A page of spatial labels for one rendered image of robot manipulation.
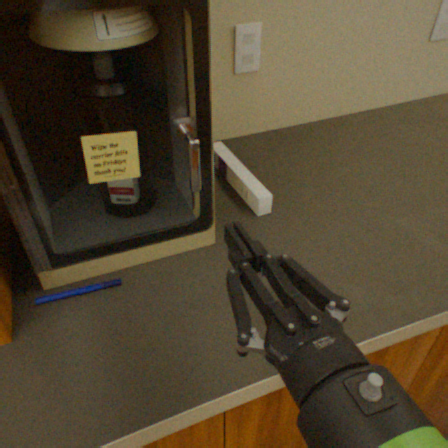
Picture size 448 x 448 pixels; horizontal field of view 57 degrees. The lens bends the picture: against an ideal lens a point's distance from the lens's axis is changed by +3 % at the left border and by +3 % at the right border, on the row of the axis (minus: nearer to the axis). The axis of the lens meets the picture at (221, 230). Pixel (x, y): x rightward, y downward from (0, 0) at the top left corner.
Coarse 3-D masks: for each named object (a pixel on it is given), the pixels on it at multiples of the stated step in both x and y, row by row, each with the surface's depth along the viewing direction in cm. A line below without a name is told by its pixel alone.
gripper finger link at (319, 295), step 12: (288, 264) 46; (288, 276) 48; (300, 276) 45; (312, 276) 45; (300, 288) 46; (312, 288) 44; (324, 288) 44; (312, 300) 45; (324, 300) 43; (336, 300) 42; (348, 300) 43
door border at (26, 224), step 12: (0, 144) 53; (0, 156) 54; (0, 168) 55; (12, 168) 56; (0, 180) 56; (12, 180) 57; (12, 192) 58; (12, 204) 59; (24, 204) 60; (24, 216) 61; (24, 228) 62; (36, 240) 64; (36, 252) 65; (48, 264) 67
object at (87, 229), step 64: (0, 0) 45; (64, 0) 47; (128, 0) 49; (192, 0) 52; (0, 64) 48; (64, 64) 51; (128, 64) 53; (192, 64) 56; (0, 128) 52; (64, 128) 55; (128, 128) 58; (192, 128) 62; (64, 192) 61; (128, 192) 65; (192, 192) 70; (64, 256) 68
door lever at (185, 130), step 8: (184, 128) 61; (184, 136) 60; (192, 136) 59; (192, 144) 58; (192, 152) 59; (192, 160) 60; (192, 168) 61; (192, 176) 62; (192, 184) 63; (200, 184) 63
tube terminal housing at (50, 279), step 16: (176, 240) 77; (192, 240) 78; (208, 240) 80; (112, 256) 73; (128, 256) 74; (144, 256) 76; (160, 256) 78; (48, 272) 70; (64, 272) 71; (80, 272) 73; (96, 272) 74; (48, 288) 72
